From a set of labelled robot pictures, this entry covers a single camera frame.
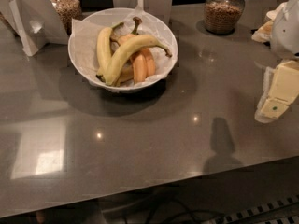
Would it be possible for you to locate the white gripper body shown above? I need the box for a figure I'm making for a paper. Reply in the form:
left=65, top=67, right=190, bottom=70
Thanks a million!
left=270, top=0, right=299, bottom=59

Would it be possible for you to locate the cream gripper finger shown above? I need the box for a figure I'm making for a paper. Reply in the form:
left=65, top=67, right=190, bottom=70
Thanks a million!
left=255, top=60, right=299, bottom=123

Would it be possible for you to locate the long yellow banana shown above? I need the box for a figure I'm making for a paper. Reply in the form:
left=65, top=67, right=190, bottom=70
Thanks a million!
left=104, top=35, right=172, bottom=86

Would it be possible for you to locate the orange ripe banana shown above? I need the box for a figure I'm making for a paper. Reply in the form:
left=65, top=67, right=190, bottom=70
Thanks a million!
left=117, top=17, right=147, bottom=84
left=142, top=49, right=156, bottom=77

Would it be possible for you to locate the small yellow banana underneath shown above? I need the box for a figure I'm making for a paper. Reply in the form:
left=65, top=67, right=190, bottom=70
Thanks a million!
left=116, top=66, right=134, bottom=87

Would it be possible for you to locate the white bowl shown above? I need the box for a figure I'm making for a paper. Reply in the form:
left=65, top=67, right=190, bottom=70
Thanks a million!
left=68, top=7, right=178, bottom=93

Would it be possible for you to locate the left yellow banana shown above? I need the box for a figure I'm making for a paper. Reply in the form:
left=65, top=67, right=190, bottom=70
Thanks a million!
left=96, top=22, right=123, bottom=79

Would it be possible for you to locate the bread in plastic bag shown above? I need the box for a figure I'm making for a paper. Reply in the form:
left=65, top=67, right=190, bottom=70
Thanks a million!
left=251, top=2, right=286, bottom=43

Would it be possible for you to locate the glass jar right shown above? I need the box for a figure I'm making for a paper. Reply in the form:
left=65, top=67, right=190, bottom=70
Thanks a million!
left=204, top=0, right=245, bottom=35

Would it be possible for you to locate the glass jar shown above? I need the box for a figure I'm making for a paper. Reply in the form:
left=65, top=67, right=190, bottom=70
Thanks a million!
left=204, top=0, right=245, bottom=35
left=50, top=0, right=82, bottom=35

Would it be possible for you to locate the white paper liner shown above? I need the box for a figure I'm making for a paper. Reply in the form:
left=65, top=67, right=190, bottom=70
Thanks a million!
left=68, top=6, right=178, bottom=93

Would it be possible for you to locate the glass jar left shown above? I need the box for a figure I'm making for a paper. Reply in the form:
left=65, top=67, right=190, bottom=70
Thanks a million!
left=50, top=0, right=82, bottom=35

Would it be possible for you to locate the white paper bag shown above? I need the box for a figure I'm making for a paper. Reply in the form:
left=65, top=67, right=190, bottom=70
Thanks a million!
left=0, top=0, right=68, bottom=56

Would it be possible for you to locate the striped floor rail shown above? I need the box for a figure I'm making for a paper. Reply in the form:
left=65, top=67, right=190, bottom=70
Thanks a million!
left=202, top=194, right=299, bottom=224

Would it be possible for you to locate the black cable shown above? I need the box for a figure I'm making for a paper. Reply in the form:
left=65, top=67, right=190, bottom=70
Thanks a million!
left=124, top=196, right=225, bottom=224

